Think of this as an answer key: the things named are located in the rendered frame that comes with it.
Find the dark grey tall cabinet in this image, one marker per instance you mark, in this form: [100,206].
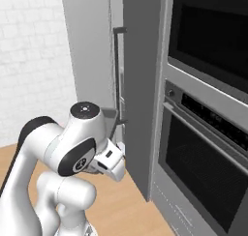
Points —
[142,85]

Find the black glass oven door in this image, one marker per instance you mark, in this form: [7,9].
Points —
[200,169]

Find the grey fridge door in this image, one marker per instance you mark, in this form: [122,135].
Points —
[90,46]

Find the black built-in microwave oven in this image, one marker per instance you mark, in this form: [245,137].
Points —
[210,33]

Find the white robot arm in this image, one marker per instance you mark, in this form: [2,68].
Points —
[38,169]

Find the grey freezer door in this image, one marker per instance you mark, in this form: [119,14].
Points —
[110,117]

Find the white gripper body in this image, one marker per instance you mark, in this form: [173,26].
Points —
[118,169]

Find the steel built-in oven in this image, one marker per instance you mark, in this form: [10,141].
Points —
[200,156]

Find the dark oven knob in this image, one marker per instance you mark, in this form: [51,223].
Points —
[170,92]

